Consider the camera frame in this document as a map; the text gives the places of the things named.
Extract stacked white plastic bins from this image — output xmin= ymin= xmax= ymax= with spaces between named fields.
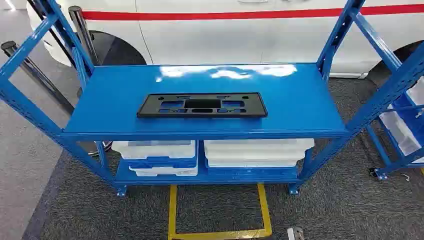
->
xmin=203 ymin=138 xmax=316 ymax=169

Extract blue wheeled shelf rack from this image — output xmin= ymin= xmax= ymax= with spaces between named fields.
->
xmin=365 ymin=75 xmax=424 ymax=182

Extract white car with red stripe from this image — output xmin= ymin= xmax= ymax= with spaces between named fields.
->
xmin=25 ymin=0 xmax=424 ymax=79

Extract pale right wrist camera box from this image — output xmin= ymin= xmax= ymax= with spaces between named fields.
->
xmin=286 ymin=226 xmax=305 ymax=240

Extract blue metal shelf rack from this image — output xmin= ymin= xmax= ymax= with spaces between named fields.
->
xmin=0 ymin=0 xmax=424 ymax=198

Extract yellow floor tape frame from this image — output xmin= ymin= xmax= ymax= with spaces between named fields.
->
xmin=167 ymin=183 xmax=274 ymax=240

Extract white plastic bin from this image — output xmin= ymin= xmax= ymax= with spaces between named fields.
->
xmin=111 ymin=140 xmax=197 ymax=161
xmin=128 ymin=164 xmax=199 ymax=178
xmin=378 ymin=104 xmax=424 ymax=157
xmin=406 ymin=77 xmax=424 ymax=107

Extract chrome stanchion post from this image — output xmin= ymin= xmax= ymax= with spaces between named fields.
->
xmin=68 ymin=5 xmax=101 ymax=66
xmin=0 ymin=40 xmax=114 ymax=158

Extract black stanchion post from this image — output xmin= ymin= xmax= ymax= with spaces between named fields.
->
xmin=26 ymin=0 xmax=78 ymax=69

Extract black plastic mounting plate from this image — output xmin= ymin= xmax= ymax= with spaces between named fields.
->
xmin=136 ymin=92 xmax=269 ymax=119

